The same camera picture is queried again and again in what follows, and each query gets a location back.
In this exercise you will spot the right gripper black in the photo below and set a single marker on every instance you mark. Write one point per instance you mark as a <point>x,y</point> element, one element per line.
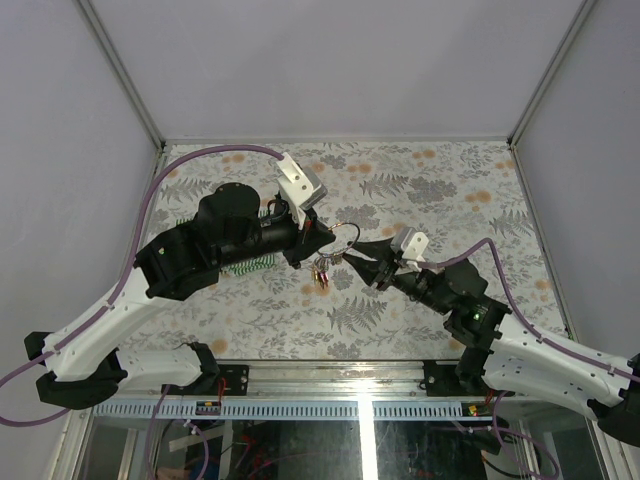
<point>380,270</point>

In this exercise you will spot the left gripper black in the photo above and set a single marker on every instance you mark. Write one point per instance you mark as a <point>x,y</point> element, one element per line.
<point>309,239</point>

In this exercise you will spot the large metal keyring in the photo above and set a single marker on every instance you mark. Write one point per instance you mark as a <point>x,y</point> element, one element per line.
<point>346,233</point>

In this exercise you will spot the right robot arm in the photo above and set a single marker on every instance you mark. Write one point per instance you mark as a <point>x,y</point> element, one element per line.
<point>504,351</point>

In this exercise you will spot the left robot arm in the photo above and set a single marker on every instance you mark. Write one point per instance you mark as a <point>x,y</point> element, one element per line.
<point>152,287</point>

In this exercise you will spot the green striped cloth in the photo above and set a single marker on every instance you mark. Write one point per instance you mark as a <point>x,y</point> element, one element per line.
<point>247,265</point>

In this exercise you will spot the floral table mat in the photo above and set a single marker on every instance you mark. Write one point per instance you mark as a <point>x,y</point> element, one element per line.
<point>456,192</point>

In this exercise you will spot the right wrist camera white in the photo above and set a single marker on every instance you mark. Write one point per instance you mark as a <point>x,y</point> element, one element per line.
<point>410,245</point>

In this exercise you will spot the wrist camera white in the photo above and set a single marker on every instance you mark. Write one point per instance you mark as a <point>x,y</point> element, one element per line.
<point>300,188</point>
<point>410,245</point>

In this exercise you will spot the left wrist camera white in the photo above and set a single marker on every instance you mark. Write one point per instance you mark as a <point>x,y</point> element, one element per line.
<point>300,188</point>

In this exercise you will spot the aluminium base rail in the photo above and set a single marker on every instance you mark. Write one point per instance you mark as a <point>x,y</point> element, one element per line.
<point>350,382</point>

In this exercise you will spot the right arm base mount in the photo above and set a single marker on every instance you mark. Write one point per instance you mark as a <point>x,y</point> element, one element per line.
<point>440,380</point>

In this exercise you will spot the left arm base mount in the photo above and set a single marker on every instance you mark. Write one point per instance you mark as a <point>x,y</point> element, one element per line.
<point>233,380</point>

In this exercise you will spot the slotted cable duct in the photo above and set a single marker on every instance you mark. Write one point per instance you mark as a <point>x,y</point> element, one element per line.
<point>280,410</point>

